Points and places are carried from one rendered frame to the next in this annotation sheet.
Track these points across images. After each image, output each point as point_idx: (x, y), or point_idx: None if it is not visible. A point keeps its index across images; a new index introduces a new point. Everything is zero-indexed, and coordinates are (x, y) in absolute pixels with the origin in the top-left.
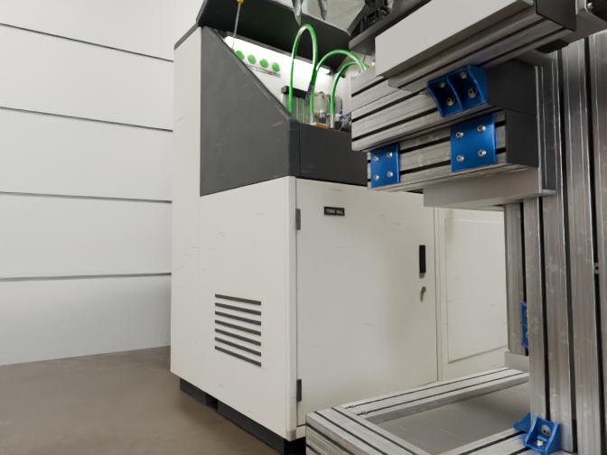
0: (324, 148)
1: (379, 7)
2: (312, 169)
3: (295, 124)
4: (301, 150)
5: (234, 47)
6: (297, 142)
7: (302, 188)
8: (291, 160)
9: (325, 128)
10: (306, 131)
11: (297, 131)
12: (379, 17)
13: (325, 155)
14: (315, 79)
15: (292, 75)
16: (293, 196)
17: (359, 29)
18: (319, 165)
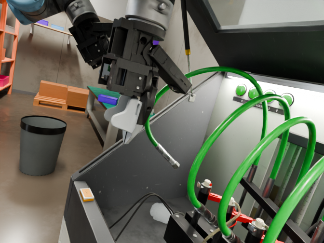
0: (75, 216)
1: (102, 61)
2: (69, 225)
3: (72, 181)
4: (69, 203)
5: (238, 83)
6: (69, 195)
7: (63, 231)
8: (65, 206)
9: (79, 199)
10: (73, 192)
11: (71, 187)
12: (99, 79)
13: (74, 223)
14: (284, 132)
15: (263, 119)
16: (60, 231)
17: (169, 82)
18: (71, 226)
